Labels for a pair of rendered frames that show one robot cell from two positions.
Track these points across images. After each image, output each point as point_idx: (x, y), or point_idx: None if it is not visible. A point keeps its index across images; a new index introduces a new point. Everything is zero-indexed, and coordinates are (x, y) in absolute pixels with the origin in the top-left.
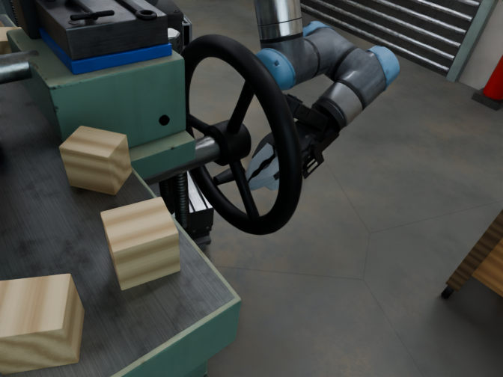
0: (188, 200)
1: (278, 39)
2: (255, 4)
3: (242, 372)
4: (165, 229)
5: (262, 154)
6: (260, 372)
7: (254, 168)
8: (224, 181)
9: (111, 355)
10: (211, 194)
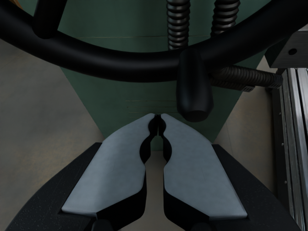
0: (171, 14)
1: None
2: None
3: (145, 211)
4: None
5: (200, 165)
6: (136, 224)
7: (171, 129)
8: (178, 66)
9: None
10: (170, 50)
